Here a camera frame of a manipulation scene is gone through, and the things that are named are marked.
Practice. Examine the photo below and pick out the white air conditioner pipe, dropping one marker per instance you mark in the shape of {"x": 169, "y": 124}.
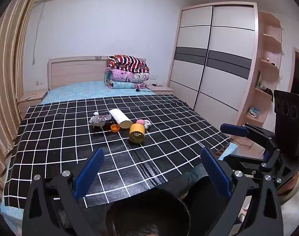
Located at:
{"x": 36, "y": 34}

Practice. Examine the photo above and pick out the pink folded blanket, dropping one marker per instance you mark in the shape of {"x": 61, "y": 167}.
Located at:
{"x": 125, "y": 76}

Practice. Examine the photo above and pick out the black round bin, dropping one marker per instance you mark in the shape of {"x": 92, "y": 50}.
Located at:
{"x": 149, "y": 201}

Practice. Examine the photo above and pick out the small white figurine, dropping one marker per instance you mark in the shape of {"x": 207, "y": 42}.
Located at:
{"x": 147, "y": 124}

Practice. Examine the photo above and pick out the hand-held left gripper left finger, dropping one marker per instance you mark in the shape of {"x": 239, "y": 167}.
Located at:
{"x": 90, "y": 169}

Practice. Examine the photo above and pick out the orange bottle cap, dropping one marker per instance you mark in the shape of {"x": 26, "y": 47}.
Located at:
{"x": 115, "y": 128}

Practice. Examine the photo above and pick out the sliding door wardrobe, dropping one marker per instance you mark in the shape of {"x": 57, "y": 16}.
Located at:
{"x": 213, "y": 66}

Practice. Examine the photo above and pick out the blue white folded cloth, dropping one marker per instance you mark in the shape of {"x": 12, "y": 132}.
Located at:
{"x": 254, "y": 112}

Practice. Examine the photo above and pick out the dark items on shelf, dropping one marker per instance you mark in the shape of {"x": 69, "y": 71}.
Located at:
{"x": 265, "y": 91}

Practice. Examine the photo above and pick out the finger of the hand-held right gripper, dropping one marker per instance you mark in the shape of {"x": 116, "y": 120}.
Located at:
{"x": 234, "y": 130}
{"x": 245, "y": 163}

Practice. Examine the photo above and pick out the light wooden headboard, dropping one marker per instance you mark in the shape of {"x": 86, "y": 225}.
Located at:
{"x": 75, "y": 71}

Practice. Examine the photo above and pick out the white cardboard tube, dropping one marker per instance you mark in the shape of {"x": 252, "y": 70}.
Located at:
{"x": 118, "y": 118}

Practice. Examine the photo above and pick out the beige striped curtain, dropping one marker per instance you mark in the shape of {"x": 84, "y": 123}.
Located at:
{"x": 7, "y": 78}

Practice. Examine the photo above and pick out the person's right forearm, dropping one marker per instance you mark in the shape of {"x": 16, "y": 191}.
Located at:
{"x": 295, "y": 184}

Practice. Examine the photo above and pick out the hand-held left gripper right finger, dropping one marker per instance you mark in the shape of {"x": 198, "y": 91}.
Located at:
{"x": 216, "y": 172}

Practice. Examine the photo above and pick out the striped folded blanket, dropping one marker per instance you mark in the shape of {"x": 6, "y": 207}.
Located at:
{"x": 128, "y": 62}

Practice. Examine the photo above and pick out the light blue folded blanket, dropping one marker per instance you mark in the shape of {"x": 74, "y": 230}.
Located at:
{"x": 122, "y": 84}

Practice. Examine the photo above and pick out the black white grid cloth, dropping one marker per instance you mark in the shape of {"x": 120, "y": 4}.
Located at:
{"x": 66, "y": 140}

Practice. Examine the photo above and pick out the yellow tape roll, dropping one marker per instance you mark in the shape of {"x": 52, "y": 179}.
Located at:
{"x": 137, "y": 134}

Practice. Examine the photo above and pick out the light wooden nightstand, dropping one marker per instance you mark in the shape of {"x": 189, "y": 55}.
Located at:
{"x": 161, "y": 88}
{"x": 32, "y": 100}

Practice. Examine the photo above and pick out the wooden corner shelf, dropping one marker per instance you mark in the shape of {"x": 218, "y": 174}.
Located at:
{"x": 268, "y": 41}

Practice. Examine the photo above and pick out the pink soft ball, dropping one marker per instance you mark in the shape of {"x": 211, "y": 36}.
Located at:
{"x": 140, "y": 123}

